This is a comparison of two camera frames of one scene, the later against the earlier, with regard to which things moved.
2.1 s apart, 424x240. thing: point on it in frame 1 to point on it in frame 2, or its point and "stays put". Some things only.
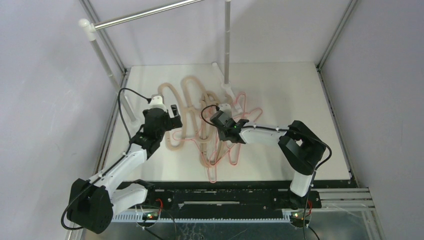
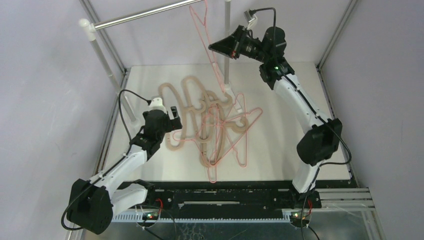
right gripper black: x=224 y=133 to x=237 y=42
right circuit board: x=299 y=222 stays put
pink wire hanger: x=211 y=147 stays put
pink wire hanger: x=229 y=146 to x=203 y=31
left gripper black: x=174 y=122 stays put
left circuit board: x=150 y=216 stays put
